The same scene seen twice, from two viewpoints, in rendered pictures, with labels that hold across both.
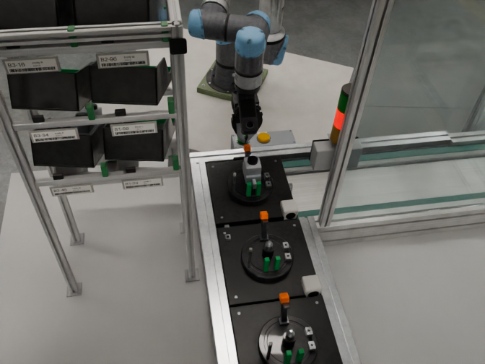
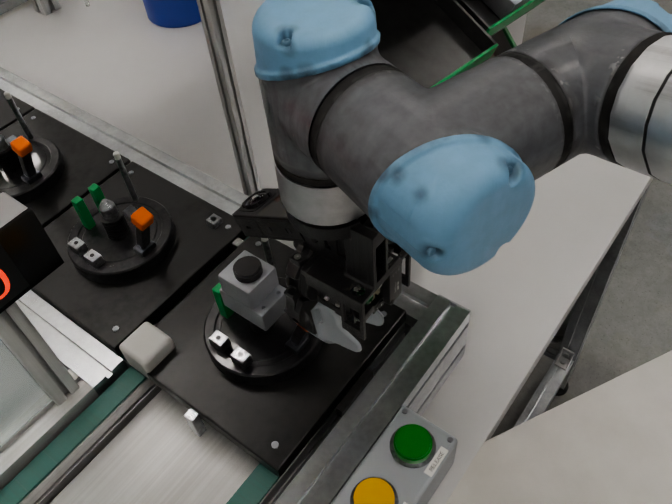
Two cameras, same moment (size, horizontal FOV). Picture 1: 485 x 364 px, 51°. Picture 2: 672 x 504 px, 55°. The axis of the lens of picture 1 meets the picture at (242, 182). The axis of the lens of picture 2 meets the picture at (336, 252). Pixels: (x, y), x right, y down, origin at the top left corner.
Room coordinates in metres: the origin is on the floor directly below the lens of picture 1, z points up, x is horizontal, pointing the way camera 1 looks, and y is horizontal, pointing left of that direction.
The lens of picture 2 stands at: (1.41, -0.21, 1.61)
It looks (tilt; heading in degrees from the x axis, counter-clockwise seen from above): 49 degrees down; 144
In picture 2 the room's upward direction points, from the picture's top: 6 degrees counter-clockwise
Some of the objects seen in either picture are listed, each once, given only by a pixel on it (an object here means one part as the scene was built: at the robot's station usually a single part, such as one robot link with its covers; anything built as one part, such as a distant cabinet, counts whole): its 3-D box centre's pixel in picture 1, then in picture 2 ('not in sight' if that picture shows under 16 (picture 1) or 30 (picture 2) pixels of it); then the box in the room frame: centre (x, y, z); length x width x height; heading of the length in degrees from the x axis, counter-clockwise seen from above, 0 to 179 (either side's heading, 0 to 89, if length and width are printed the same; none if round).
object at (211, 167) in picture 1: (250, 189); (266, 336); (1.00, -0.02, 0.96); 0.24 x 0.24 x 0.02; 12
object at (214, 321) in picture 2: (250, 185); (264, 327); (1.00, -0.02, 0.98); 0.14 x 0.14 x 0.02
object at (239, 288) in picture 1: (268, 250); (113, 221); (0.75, -0.08, 1.01); 0.24 x 0.24 x 0.13; 12
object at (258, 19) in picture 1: (249, 30); (442, 158); (1.22, 0.01, 1.36); 0.11 x 0.11 x 0.08; 83
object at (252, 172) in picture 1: (252, 170); (245, 282); (0.99, -0.03, 1.06); 0.08 x 0.04 x 0.07; 12
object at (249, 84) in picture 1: (247, 76); (331, 172); (1.12, 0.01, 1.29); 0.08 x 0.08 x 0.05
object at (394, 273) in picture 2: (246, 98); (343, 250); (1.13, 0.00, 1.21); 0.09 x 0.08 x 0.12; 12
